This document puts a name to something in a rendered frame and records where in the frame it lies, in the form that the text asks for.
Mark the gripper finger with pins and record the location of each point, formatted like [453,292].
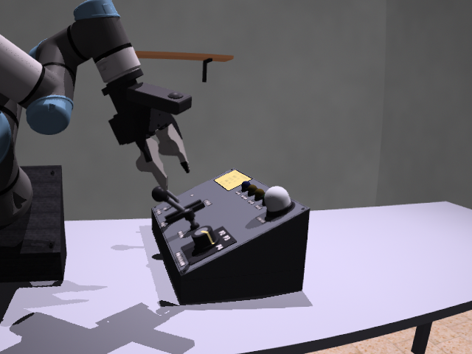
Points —
[170,142]
[149,160]

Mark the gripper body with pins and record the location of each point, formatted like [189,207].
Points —
[151,119]

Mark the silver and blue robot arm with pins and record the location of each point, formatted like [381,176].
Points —
[43,82]

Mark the black control console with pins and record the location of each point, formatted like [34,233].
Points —
[252,242]

